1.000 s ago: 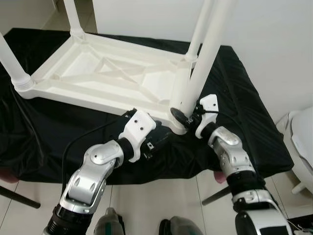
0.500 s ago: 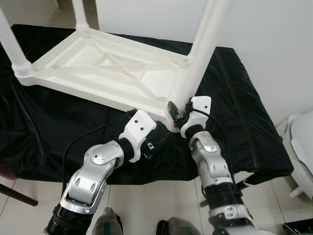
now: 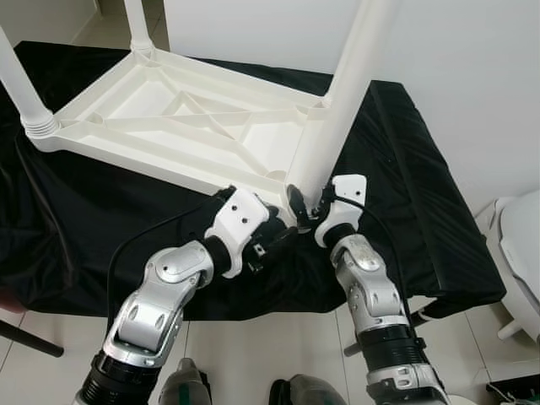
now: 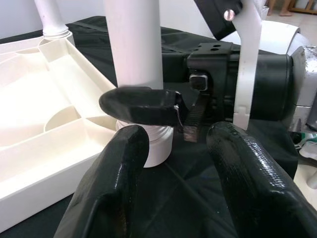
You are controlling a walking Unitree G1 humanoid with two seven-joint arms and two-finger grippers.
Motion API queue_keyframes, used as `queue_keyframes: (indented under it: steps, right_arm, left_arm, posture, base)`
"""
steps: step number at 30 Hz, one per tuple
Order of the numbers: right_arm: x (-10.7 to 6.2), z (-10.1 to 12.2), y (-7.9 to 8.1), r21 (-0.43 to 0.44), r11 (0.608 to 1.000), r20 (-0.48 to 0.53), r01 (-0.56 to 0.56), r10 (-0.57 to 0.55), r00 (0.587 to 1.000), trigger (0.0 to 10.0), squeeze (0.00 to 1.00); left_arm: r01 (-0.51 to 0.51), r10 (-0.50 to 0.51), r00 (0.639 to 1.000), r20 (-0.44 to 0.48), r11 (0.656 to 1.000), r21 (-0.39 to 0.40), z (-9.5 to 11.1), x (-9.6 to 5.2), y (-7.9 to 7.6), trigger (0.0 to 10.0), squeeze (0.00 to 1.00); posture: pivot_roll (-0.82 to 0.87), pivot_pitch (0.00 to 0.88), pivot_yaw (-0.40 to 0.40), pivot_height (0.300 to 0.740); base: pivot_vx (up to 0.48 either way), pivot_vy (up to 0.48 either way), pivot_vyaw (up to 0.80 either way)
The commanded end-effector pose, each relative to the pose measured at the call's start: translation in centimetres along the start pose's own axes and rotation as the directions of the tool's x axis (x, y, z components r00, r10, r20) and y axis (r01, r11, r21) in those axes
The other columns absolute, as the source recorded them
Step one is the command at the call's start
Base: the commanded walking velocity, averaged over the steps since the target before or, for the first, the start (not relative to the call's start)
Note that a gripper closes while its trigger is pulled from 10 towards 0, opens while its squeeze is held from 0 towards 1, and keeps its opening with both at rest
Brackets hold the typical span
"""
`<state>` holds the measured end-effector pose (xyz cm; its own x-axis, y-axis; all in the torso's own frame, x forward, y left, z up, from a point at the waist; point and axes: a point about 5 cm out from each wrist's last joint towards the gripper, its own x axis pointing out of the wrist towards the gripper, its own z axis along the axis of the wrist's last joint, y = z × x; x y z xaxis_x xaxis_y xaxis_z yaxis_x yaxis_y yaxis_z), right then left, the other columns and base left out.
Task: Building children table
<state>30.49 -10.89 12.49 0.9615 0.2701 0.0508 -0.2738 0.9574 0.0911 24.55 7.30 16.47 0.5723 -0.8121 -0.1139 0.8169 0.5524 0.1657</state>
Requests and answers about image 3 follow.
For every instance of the white plastic children table top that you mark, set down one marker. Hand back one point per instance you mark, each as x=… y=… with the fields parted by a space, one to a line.
x=126 y=101

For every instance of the grey robot right foot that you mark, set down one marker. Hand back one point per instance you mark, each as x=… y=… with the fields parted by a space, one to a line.
x=305 y=393

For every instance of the pink soft object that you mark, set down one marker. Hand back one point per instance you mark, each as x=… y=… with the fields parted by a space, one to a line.
x=8 y=299

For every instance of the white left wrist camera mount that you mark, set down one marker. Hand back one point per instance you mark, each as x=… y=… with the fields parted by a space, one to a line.
x=240 y=211

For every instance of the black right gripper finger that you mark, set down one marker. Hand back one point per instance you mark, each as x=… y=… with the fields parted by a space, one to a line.
x=297 y=201

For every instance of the grey robot foot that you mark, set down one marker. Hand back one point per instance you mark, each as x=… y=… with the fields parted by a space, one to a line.
x=305 y=393
x=187 y=386

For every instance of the white rounded plastic object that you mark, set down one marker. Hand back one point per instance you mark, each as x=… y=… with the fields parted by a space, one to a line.
x=519 y=245

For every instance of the black flat floor object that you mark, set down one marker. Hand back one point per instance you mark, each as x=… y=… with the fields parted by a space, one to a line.
x=510 y=386

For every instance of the grey robot left foot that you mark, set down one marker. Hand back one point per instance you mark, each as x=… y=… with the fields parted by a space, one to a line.
x=187 y=386

